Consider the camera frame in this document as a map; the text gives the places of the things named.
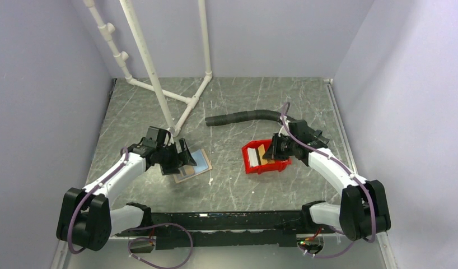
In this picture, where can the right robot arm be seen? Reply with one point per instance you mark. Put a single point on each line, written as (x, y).
(363, 210)

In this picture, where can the beige card holder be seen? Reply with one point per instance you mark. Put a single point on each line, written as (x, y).
(203, 165)

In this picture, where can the white PVC pipe frame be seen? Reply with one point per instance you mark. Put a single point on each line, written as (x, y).
(106, 30)

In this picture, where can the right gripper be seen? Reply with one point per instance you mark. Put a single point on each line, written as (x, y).
(272, 153)

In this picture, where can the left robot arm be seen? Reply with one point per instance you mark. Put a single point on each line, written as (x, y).
(86, 220)

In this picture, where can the gold card in sleeve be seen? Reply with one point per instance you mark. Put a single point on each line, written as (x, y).
(186, 171)

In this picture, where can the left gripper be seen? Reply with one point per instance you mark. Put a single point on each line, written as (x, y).
(185, 158)

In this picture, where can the white card stack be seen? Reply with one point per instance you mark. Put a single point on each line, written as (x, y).
(254, 157)

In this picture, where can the gold VIP card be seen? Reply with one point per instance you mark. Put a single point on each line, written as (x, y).
(261, 150)

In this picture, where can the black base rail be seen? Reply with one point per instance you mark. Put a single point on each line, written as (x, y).
(283, 228)

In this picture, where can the red plastic bin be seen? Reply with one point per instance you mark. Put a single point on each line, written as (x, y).
(279, 165)

